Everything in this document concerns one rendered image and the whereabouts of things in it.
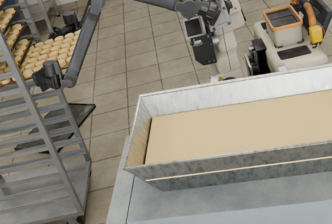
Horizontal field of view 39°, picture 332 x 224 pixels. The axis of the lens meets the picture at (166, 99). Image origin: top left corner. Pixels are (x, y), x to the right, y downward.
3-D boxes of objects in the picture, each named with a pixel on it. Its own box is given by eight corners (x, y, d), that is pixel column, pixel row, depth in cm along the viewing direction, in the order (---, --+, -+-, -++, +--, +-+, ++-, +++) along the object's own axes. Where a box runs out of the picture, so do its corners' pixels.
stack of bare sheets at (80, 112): (57, 154, 341) (55, 151, 340) (15, 151, 359) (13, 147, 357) (96, 107, 385) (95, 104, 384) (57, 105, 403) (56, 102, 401)
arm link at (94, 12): (105, 1, 194) (105, -4, 204) (92, -4, 192) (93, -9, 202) (73, 91, 208) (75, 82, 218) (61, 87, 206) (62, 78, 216)
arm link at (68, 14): (86, 34, 260) (88, 25, 267) (81, 16, 253) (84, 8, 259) (65, 35, 261) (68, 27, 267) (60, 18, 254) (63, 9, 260)
